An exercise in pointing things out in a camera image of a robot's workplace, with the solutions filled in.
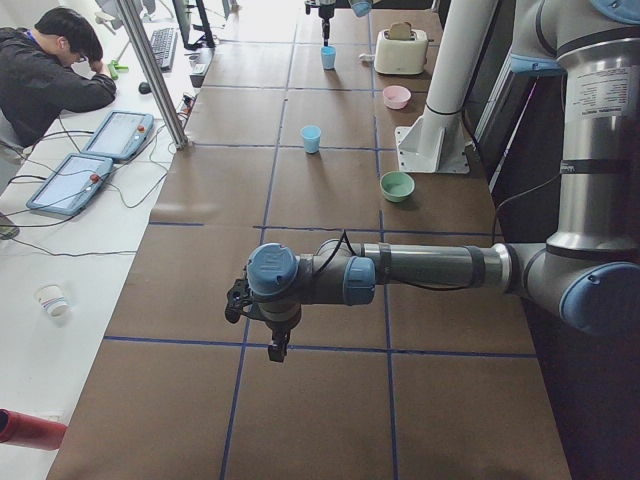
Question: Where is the teach pendant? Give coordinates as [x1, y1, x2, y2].
[26, 153, 113, 217]
[82, 110, 154, 163]

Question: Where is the black computer mouse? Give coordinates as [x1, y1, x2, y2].
[138, 82, 151, 95]

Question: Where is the upper teach pendant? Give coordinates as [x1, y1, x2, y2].
[82, 110, 154, 163]

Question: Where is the aluminium frame post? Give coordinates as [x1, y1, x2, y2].
[116, 0, 188, 150]

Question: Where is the paper cup on desk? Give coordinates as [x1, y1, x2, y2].
[34, 284, 69, 318]

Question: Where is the pink bowl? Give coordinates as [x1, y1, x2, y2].
[382, 85, 412, 110]

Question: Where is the red cylinder bottle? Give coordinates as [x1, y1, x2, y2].
[1, 409, 67, 451]

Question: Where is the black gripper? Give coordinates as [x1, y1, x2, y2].
[266, 314, 300, 362]
[317, 0, 334, 46]

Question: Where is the black keyboard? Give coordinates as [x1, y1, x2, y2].
[149, 27, 177, 72]

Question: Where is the green bowl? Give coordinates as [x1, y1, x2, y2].
[380, 171, 415, 203]

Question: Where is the light blue cup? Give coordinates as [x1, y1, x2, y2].
[300, 125, 322, 154]
[320, 45, 336, 70]

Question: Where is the seated person in black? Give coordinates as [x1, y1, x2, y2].
[1, 7, 117, 148]

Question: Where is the green handled tool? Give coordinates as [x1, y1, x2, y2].
[107, 60, 129, 80]

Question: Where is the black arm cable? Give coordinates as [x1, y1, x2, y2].
[309, 228, 481, 292]

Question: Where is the orange black connector board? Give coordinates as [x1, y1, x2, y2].
[178, 94, 195, 115]

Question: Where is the white toaster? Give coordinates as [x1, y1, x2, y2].
[374, 29, 429, 75]

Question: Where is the black monitor on desk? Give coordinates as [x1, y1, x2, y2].
[172, 0, 216, 51]

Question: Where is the bread slice in toaster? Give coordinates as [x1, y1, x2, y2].
[388, 21, 412, 41]

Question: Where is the white camera pole stand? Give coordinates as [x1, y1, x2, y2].
[395, 0, 498, 174]

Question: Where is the lower teach pendant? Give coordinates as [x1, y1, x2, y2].
[26, 153, 113, 217]

